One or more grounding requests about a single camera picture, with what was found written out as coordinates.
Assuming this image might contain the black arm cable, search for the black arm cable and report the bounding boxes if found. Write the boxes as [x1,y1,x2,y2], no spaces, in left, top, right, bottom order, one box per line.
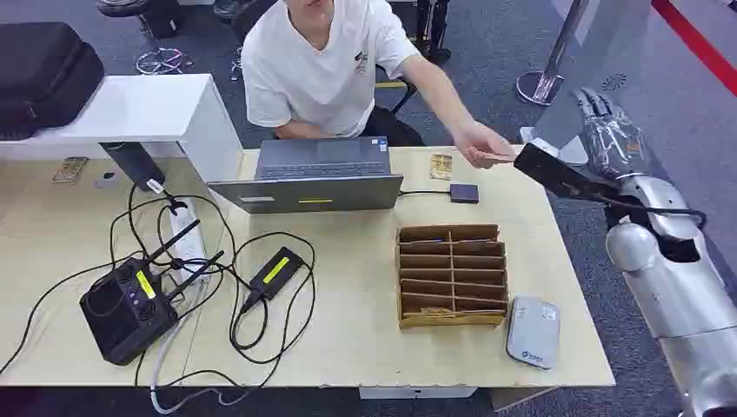
[561,182,707,231]

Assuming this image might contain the black chair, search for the black chair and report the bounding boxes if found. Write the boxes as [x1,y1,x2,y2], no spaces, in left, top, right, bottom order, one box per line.
[374,64,418,115]

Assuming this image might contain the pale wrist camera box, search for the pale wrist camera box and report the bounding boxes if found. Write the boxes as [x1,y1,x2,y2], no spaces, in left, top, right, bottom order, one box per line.
[520,126,589,167]

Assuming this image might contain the wooden card box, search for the wooden card box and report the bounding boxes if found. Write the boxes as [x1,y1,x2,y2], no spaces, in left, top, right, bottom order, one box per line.
[395,223,510,330]

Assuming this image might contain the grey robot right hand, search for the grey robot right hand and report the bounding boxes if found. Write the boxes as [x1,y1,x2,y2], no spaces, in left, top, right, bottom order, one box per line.
[574,87,651,181]

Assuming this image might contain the black router with antennas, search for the black router with antennas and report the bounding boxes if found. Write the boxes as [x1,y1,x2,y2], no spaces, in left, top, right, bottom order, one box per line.
[78,219,226,367]

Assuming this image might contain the black bag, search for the black bag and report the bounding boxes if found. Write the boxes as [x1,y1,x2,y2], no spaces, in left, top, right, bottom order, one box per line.
[0,22,106,142]

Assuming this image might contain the person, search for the person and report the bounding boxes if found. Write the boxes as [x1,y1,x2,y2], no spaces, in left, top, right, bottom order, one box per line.
[241,0,517,170]

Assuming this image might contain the white side cabinet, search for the white side cabinet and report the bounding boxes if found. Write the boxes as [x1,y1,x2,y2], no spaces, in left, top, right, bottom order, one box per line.
[0,73,244,184]

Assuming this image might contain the white cable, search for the white cable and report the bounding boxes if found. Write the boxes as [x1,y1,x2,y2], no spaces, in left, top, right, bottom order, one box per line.
[149,281,256,416]

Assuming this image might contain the black cylindrical device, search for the black cylindrical device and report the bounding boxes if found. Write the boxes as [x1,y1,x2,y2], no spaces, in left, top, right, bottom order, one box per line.
[98,141,167,192]

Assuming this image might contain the long black router cable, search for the long black router cable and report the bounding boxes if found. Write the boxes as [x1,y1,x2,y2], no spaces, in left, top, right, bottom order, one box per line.
[0,251,143,376]

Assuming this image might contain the person's left hand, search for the person's left hand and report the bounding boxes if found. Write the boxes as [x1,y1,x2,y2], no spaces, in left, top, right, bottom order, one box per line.
[451,120,517,170]

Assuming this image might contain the phone with patterned case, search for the phone with patterned case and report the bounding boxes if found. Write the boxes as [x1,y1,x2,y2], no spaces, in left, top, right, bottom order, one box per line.
[52,156,90,185]

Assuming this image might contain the black flat wrist-mounted box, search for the black flat wrist-mounted box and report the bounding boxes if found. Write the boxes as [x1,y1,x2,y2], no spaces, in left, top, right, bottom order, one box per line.
[513,142,621,203]

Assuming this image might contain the yellow printed card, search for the yellow printed card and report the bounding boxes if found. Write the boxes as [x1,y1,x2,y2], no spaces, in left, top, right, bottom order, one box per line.
[428,153,454,182]

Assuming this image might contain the grey laptop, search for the grey laptop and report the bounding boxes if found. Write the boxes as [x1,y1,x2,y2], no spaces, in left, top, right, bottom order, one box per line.
[207,136,405,215]

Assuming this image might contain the small dark adapter box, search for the small dark adapter box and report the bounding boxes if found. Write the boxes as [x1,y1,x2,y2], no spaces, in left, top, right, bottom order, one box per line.
[449,183,481,205]

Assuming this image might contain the chrome stanchion post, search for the chrome stanchion post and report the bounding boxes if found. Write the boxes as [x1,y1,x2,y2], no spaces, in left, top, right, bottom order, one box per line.
[515,0,591,108]

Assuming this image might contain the black plug with white tag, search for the black plug with white tag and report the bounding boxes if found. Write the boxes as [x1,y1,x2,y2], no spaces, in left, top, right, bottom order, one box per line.
[145,178,189,217]

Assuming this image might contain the white power strip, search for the white power strip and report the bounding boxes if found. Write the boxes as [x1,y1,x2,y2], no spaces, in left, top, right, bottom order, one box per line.
[169,202,210,283]

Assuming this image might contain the black power brick yellow label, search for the black power brick yellow label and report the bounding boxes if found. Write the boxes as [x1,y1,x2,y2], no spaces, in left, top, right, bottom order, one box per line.
[239,247,305,314]

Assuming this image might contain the black power brick cable loop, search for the black power brick cable loop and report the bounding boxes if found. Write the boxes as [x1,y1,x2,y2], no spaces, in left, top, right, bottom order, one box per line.
[229,231,317,367]

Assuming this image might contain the grey-white flat device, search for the grey-white flat device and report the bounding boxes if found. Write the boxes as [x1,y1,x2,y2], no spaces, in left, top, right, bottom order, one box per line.
[505,295,562,371]

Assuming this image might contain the coiled cable bundle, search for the coiled cable bundle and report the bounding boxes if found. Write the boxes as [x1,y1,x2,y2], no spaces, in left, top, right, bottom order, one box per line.
[136,47,185,76]

